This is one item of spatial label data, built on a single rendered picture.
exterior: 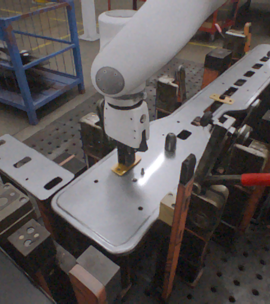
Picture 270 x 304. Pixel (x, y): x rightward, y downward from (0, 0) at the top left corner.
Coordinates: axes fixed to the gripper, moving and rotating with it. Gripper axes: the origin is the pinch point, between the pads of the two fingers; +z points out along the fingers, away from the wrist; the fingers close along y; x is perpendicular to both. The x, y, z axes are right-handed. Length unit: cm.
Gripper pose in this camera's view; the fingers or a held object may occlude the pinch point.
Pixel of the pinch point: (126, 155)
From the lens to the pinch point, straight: 65.4
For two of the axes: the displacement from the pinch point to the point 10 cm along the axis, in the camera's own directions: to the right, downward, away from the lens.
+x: -6.1, 5.0, -6.1
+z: 0.0, 7.7, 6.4
